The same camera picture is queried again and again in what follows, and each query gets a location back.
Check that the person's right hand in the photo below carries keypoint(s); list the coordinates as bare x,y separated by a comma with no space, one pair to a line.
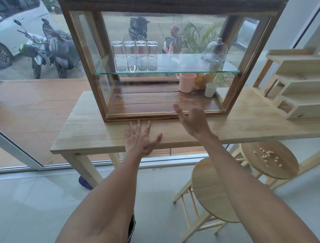
196,122

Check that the person's left hand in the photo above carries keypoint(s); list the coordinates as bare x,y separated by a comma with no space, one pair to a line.
138,144

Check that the person's left middle finger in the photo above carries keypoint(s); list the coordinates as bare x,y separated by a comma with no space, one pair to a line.
138,127

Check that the person's right thumb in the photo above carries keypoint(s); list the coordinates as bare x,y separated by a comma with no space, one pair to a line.
178,112

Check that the person's left thumb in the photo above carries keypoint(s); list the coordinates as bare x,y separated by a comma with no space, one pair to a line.
157,140

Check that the person's left forearm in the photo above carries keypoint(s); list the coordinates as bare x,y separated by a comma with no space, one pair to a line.
105,200

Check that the person's right forearm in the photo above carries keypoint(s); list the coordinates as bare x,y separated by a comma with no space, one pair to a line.
250,192

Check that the wooden glass display cabinet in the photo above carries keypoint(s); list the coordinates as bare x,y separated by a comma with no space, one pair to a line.
160,107

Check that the pink plastic cup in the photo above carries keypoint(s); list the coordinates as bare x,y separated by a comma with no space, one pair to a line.
187,83

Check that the bag of yellow snacks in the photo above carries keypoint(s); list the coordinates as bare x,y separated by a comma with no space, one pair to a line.
201,81

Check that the white paper cup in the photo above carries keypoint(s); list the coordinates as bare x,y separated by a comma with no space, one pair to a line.
210,90

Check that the glass shelf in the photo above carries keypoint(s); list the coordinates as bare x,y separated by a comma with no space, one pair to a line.
175,71

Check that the light wooden table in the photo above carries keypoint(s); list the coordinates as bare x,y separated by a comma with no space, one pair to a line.
87,130

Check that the clear glass measuring jar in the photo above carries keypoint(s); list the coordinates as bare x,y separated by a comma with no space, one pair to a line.
130,57
152,57
141,57
117,58

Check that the clear glass dome cover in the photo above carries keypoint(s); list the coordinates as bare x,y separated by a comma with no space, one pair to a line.
215,53

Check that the red scooter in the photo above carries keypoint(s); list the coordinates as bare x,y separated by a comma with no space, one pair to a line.
172,41

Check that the round wooden stool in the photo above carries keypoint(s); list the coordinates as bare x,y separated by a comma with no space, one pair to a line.
275,167
212,190

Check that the green palm plant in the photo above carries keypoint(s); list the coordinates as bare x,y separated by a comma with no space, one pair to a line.
200,37

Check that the purple shoe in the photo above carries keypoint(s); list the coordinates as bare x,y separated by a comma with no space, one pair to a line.
85,183

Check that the dark shorts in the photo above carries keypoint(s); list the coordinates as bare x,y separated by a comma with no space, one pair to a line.
131,227

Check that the black scooter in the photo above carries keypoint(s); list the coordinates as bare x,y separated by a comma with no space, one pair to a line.
137,27

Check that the scattered pale crumbs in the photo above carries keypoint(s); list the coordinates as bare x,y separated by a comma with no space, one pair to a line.
266,155

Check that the dark grey scooter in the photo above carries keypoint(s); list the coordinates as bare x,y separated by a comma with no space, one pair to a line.
61,51

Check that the stepped wooden display rack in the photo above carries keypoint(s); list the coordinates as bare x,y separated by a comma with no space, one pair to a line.
295,82

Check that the white scooter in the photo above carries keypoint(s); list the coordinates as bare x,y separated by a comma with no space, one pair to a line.
35,48

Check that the white car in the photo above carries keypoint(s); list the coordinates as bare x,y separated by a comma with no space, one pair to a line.
15,30

